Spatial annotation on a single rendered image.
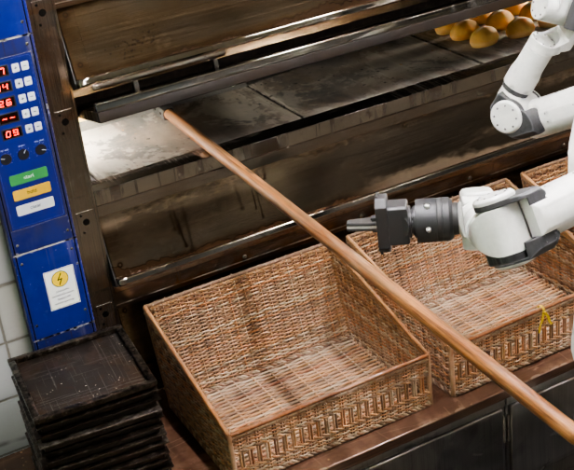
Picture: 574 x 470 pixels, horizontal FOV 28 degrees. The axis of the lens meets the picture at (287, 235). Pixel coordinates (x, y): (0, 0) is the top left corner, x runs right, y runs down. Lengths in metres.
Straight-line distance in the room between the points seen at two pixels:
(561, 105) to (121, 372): 1.15
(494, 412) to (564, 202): 1.04
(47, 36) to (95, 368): 0.76
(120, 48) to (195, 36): 0.19
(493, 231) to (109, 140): 1.36
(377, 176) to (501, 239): 1.17
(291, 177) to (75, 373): 0.79
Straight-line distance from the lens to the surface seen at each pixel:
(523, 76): 2.71
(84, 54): 2.73
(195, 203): 2.98
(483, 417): 3.01
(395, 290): 2.20
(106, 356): 2.76
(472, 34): 3.50
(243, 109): 3.20
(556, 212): 2.08
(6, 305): 2.88
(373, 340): 3.11
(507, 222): 2.06
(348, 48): 2.86
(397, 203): 2.33
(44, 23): 2.69
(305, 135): 3.04
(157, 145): 3.04
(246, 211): 3.03
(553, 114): 2.69
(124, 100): 2.64
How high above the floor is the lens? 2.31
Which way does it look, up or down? 27 degrees down
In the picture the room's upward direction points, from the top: 7 degrees counter-clockwise
